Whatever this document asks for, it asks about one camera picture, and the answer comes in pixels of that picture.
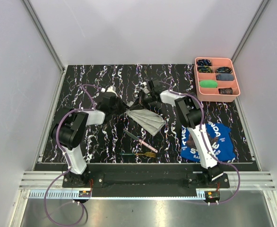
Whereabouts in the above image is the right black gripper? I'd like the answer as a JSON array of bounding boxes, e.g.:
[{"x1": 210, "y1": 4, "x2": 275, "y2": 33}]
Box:
[{"x1": 130, "y1": 90, "x2": 154, "y2": 112}]

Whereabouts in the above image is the grey cloth napkin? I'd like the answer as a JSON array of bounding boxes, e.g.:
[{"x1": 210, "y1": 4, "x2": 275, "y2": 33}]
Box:
[{"x1": 126, "y1": 102, "x2": 165, "y2": 136}]

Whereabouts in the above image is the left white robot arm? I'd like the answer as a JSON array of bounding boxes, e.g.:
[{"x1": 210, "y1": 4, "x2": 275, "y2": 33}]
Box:
[{"x1": 49, "y1": 91, "x2": 129, "y2": 188}]

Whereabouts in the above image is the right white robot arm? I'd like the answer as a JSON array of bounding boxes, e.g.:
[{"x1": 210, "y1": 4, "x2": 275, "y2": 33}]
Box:
[{"x1": 129, "y1": 79, "x2": 224, "y2": 188}]

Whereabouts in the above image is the black marbled table mat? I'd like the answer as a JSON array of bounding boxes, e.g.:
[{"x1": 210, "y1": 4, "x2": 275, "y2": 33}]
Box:
[{"x1": 55, "y1": 64, "x2": 256, "y2": 169}]

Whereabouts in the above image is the green rolled sock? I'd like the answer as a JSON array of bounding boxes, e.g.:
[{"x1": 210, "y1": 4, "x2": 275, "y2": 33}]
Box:
[{"x1": 199, "y1": 79, "x2": 218, "y2": 88}]

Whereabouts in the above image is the blue patterned sock middle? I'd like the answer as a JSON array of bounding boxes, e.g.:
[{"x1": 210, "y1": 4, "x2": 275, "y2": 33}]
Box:
[{"x1": 197, "y1": 66, "x2": 212, "y2": 73}]

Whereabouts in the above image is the blue patterned sock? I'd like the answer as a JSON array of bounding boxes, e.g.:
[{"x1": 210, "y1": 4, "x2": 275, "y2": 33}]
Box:
[
  {"x1": 197, "y1": 66, "x2": 212, "y2": 73},
  {"x1": 216, "y1": 67, "x2": 233, "y2": 74},
  {"x1": 196, "y1": 59, "x2": 212, "y2": 66}
]

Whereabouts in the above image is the blue patterned sock top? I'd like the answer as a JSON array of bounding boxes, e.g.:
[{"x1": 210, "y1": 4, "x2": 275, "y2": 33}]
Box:
[{"x1": 196, "y1": 59, "x2": 212, "y2": 66}]

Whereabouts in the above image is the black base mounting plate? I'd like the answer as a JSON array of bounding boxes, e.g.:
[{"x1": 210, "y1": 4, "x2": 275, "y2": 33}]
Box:
[{"x1": 62, "y1": 164, "x2": 230, "y2": 198}]

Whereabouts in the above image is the pink divided organizer tray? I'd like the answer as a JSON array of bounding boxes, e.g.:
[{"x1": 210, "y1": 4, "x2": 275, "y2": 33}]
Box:
[{"x1": 194, "y1": 57, "x2": 241, "y2": 102}]

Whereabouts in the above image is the dark blue rolled sock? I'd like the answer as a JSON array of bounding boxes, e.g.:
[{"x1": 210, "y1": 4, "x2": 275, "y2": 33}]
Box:
[{"x1": 216, "y1": 73, "x2": 234, "y2": 81}]

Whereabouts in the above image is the blue printed t-shirt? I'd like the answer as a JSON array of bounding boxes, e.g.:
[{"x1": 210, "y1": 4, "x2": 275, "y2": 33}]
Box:
[{"x1": 181, "y1": 122, "x2": 235, "y2": 162}]

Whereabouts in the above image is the dark brown rolled sock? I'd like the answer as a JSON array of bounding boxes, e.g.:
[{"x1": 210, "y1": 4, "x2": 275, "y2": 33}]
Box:
[{"x1": 218, "y1": 87, "x2": 233, "y2": 95}]

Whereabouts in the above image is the blue patterned sock right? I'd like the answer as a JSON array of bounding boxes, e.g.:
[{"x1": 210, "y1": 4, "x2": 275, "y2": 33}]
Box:
[{"x1": 216, "y1": 67, "x2": 233, "y2": 74}]

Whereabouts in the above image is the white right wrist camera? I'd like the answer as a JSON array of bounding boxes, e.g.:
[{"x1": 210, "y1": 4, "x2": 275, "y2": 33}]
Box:
[{"x1": 140, "y1": 82, "x2": 150, "y2": 94}]

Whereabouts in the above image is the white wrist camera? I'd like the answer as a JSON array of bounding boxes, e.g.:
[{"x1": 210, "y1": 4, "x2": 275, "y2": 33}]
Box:
[
  {"x1": 140, "y1": 82, "x2": 150, "y2": 94},
  {"x1": 101, "y1": 86, "x2": 116, "y2": 94}
]

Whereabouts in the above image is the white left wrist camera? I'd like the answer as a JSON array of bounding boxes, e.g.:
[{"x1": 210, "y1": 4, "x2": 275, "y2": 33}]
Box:
[{"x1": 101, "y1": 86, "x2": 116, "y2": 94}]

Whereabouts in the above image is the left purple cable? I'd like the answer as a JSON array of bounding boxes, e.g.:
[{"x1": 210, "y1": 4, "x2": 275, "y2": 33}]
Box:
[{"x1": 44, "y1": 84, "x2": 105, "y2": 224}]

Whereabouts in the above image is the pink-handled table knife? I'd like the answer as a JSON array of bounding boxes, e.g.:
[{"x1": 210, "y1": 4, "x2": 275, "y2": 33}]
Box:
[{"x1": 123, "y1": 129, "x2": 158, "y2": 153}]

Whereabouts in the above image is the gold fork green handle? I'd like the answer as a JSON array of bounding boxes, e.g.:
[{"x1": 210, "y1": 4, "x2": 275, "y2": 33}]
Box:
[{"x1": 120, "y1": 152, "x2": 156, "y2": 158}]

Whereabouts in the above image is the aluminium frame rail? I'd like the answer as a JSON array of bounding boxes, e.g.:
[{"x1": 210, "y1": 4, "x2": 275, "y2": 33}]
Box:
[{"x1": 21, "y1": 0, "x2": 65, "y2": 72}]

